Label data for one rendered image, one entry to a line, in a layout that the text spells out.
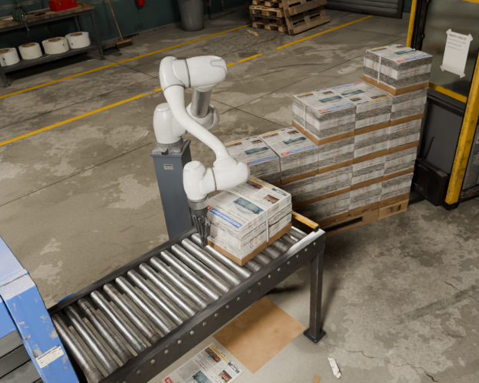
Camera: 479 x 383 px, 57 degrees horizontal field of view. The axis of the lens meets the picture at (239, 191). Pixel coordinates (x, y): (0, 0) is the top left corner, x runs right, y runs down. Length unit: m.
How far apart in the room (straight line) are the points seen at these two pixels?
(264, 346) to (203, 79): 1.61
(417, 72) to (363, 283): 1.48
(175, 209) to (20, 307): 1.92
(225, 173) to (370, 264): 1.76
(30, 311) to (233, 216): 1.13
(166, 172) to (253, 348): 1.20
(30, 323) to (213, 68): 1.40
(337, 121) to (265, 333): 1.46
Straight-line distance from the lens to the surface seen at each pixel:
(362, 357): 2.84
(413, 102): 3.43
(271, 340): 2.87
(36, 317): 1.22
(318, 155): 3.12
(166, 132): 2.70
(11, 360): 2.10
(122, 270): 2.26
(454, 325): 3.13
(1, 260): 1.28
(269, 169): 2.95
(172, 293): 2.09
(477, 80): 3.51
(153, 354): 1.89
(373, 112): 3.23
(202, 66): 2.15
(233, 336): 2.91
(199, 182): 1.87
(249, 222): 2.04
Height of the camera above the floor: 2.27
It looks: 33 degrees down
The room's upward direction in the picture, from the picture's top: 5 degrees counter-clockwise
